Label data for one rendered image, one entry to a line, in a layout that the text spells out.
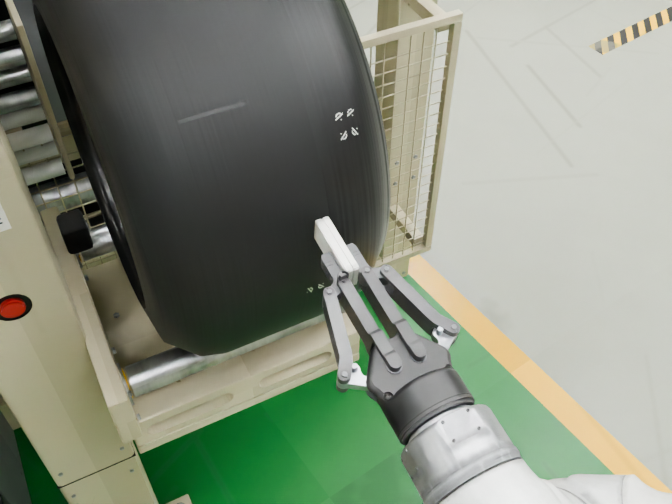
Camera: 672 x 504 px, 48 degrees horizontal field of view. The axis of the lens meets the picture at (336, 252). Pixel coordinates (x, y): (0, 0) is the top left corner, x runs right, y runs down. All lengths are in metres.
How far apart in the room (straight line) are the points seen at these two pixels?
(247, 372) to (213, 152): 0.46
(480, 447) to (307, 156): 0.32
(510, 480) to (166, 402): 0.60
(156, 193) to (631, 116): 2.57
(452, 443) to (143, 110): 0.40
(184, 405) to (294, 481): 0.92
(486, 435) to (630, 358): 1.69
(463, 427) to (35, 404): 0.69
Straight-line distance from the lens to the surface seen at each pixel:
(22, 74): 1.28
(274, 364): 1.11
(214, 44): 0.74
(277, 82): 0.74
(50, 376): 1.12
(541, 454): 2.07
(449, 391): 0.65
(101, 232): 1.25
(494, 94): 3.10
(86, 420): 1.22
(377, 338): 0.69
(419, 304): 0.71
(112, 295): 1.31
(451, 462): 0.63
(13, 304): 0.99
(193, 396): 1.10
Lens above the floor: 1.79
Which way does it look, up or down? 48 degrees down
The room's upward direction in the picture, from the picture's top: straight up
